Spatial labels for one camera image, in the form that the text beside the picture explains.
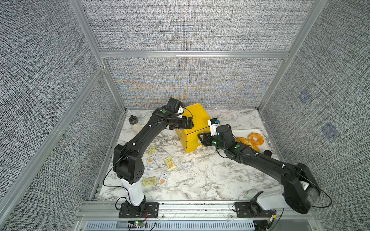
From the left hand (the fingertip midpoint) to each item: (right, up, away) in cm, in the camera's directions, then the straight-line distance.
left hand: (189, 124), depth 83 cm
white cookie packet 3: (-15, -32, +1) cm, 35 cm away
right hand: (+6, -4, -2) cm, 7 cm away
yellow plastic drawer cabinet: (-1, -8, -2) cm, 8 cm away
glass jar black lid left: (-38, +2, +16) cm, 41 cm away
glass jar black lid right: (+46, -17, +1) cm, 49 cm away
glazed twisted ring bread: (+46, -11, +17) cm, 50 cm away
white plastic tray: (+52, -15, +15) cm, 56 cm away
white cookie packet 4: (-2, -25, +5) cm, 26 cm away
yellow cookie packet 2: (-12, -25, +6) cm, 28 cm away
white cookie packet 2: (-24, -28, +3) cm, 37 cm away
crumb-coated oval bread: (+34, -10, +15) cm, 39 cm away
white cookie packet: (-24, -22, +8) cm, 33 cm away
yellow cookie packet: (-24, -16, +12) cm, 32 cm away
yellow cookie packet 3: (-23, -33, -1) cm, 40 cm away
